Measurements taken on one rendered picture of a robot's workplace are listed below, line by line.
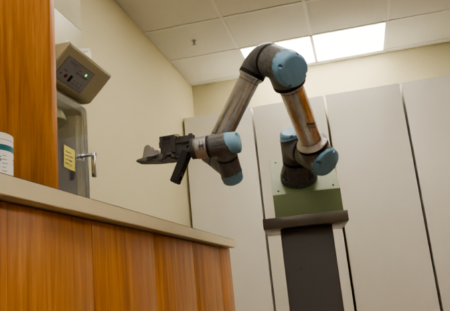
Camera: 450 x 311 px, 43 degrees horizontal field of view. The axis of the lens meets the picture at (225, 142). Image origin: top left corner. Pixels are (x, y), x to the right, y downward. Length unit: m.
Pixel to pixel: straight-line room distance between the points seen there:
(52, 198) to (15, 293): 0.21
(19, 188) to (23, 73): 0.76
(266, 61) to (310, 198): 0.63
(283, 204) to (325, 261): 0.27
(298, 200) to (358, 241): 2.41
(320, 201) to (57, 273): 1.25
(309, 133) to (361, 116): 2.78
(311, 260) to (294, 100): 0.63
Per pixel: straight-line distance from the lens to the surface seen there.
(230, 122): 2.03
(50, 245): 1.31
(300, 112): 2.02
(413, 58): 5.49
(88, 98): 2.17
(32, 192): 1.21
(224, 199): 4.84
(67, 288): 1.37
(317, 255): 2.25
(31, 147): 1.79
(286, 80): 1.90
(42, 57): 1.86
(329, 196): 2.30
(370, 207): 4.70
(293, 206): 2.29
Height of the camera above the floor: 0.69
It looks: 14 degrees up
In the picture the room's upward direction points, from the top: 6 degrees counter-clockwise
